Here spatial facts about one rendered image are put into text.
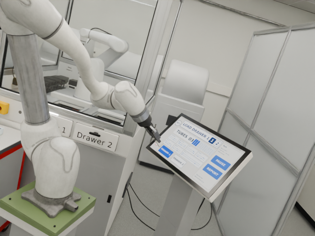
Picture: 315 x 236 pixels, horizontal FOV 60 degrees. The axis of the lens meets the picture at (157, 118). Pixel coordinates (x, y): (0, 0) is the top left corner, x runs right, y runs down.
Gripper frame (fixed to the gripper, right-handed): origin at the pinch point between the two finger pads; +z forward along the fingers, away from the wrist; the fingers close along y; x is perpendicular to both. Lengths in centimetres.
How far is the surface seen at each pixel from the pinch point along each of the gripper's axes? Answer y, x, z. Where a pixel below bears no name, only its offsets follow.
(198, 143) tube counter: -12.6, -14.9, 9.5
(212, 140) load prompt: -17.5, -20.3, 9.5
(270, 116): 17, -100, 92
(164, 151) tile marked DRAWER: 0.1, 0.6, 9.6
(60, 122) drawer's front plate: 62, 32, -11
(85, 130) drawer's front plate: 50, 24, -2
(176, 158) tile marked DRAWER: -9.7, -0.6, 9.5
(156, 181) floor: 111, 4, 164
